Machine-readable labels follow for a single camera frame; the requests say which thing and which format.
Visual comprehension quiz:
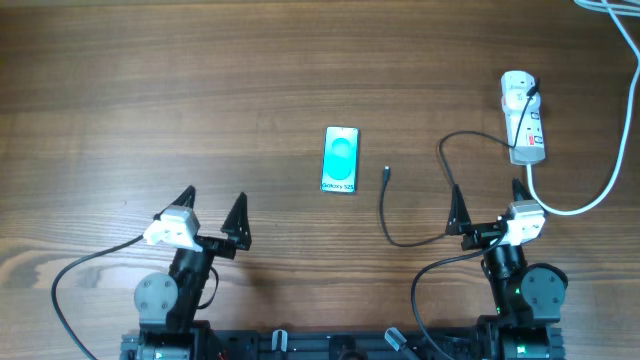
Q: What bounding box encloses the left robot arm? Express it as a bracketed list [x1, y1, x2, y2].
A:
[120, 186, 252, 360]

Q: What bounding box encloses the turquoise screen smartphone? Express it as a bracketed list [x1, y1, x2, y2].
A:
[320, 126, 360, 194]

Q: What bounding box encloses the camera black cable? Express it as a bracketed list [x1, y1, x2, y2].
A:
[410, 227, 509, 360]
[50, 233, 149, 360]

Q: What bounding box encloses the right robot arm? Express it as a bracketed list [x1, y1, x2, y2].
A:
[445, 179, 568, 360]

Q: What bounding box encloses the white charger adapter plug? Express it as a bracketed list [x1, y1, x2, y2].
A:
[501, 88, 541, 114]

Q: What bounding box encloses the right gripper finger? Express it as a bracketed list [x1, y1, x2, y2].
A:
[512, 178, 533, 201]
[445, 184, 472, 236]

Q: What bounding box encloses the left camera black cable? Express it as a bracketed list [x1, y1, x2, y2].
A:
[50, 233, 149, 360]

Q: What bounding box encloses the white power strip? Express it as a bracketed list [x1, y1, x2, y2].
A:
[501, 70, 545, 166]

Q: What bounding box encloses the black USB charging cable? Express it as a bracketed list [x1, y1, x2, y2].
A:
[377, 77, 542, 249]

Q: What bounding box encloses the right camera black cable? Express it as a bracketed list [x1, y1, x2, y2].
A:
[410, 227, 509, 360]

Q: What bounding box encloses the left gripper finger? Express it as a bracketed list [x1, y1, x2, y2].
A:
[220, 192, 252, 250]
[166, 185, 196, 209]

